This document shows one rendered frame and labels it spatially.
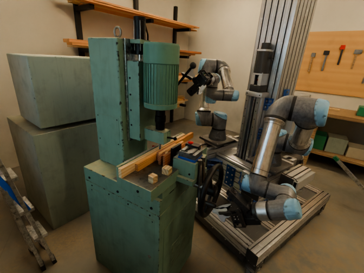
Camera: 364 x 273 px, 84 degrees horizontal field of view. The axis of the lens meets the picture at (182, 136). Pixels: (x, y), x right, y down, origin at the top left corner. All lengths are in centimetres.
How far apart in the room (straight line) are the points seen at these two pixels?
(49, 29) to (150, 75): 243
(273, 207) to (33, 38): 307
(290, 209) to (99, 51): 111
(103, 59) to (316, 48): 346
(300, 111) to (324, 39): 311
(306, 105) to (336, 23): 315
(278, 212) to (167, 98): 67
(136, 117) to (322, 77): 339
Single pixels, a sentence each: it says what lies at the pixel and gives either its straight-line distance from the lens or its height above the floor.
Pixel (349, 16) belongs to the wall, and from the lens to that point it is 411.
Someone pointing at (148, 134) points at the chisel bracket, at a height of 104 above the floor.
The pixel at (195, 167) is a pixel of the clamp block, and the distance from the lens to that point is 101.
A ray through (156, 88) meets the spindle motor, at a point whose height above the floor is 130.
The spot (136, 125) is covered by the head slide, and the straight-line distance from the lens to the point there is 113.
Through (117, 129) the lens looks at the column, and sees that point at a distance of 118.
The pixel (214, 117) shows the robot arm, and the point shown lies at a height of 101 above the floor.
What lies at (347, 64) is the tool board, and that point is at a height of 150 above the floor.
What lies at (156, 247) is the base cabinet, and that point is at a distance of 123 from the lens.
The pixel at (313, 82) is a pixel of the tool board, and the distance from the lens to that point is 405.
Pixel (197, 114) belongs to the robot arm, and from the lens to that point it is 166.
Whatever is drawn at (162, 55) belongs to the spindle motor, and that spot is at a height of 145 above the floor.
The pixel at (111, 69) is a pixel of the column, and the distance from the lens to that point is 114.
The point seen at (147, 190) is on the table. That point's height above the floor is 90.
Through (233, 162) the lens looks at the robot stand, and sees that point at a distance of 161.
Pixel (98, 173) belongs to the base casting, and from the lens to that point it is 128.
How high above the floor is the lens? 144
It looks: 21 degrees down
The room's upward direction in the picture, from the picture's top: 3 degrees clockwise
